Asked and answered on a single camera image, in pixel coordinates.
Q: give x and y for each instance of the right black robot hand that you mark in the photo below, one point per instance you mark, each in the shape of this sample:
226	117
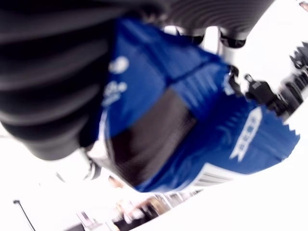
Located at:
48	72

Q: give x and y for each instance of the blue Oreo cookie packet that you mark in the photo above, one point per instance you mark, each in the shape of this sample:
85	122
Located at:
216	134

